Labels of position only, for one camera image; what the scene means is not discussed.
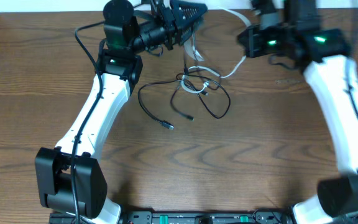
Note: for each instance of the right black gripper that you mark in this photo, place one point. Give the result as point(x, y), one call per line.
point(253, 47)

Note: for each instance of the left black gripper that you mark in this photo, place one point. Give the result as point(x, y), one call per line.
point(169, 23)

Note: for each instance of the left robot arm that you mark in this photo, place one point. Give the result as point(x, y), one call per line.
point(69, 178)

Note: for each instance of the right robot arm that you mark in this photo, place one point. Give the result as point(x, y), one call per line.
point(324, 57)

